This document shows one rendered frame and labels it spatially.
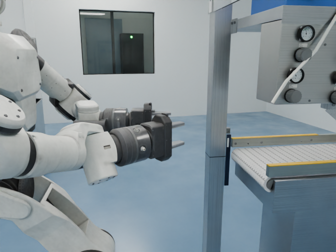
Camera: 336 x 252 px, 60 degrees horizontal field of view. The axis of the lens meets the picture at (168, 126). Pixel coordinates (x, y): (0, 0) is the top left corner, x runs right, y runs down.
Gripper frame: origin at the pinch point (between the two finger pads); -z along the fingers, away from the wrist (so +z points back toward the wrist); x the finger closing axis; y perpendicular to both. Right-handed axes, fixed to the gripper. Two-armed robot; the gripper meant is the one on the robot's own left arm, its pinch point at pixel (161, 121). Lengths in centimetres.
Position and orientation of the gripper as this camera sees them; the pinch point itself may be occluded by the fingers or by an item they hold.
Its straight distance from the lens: 93.0
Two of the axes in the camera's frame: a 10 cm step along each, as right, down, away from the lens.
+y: 0.1, 2.4, -9.7
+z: -10.0, 0.0, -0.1
